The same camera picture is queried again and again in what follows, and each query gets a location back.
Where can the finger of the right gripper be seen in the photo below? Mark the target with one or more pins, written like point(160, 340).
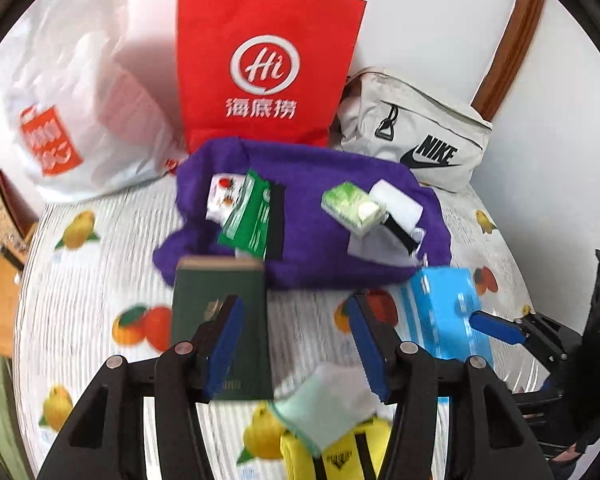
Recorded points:
point(497, 328)

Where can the green sachet packet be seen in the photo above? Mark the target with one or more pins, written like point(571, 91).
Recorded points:
point(246, 228)

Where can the grey Nike waist bag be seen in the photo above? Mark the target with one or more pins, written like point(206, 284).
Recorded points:
point(442, 140)

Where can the purple towel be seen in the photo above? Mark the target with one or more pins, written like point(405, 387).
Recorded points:
point(315, 246)

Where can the mint green cloth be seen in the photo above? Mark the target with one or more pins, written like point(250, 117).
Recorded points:
point(326, 406)

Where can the mesh drawstring pouch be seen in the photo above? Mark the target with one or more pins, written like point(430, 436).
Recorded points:
point(382, 247)

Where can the person's right hand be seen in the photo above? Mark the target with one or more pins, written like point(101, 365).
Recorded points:
point(570, 456)

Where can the white Miniso plastic bag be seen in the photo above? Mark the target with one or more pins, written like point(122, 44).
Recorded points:
point(87, 126)

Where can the blue tissue pack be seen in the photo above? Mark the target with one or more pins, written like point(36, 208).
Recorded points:
point(436, 304)

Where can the yellow black sock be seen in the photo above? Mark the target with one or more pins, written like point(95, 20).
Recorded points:
point(357, 455)

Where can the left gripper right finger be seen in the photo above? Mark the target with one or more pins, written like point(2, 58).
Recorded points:
point(488, 436)

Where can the red paper shopping bag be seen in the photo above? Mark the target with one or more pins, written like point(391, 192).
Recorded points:
point(263, 70)

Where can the black watch strap long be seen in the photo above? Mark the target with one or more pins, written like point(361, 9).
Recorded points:
point(276, 222)

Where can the green pocket tissue pack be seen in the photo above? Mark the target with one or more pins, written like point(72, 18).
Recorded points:
point(353, 208)

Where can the patterned gift box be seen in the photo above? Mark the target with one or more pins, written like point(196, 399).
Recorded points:
point(15, 226)

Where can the black watch strap short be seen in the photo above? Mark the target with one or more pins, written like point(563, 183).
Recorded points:
point(405, 238)

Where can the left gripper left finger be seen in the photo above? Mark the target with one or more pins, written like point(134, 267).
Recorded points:
point(103, 437)

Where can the brown wooden door frame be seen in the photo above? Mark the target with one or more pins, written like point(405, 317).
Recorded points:
point(508, 57)

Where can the dark green tea tin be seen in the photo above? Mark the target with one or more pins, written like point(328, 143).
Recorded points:
point(219, 306)

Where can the white tomato sauce packet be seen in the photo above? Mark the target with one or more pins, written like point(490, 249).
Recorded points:
point(224, 191)

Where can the white sponge block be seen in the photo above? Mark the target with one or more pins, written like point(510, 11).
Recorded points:
point(405, 211)

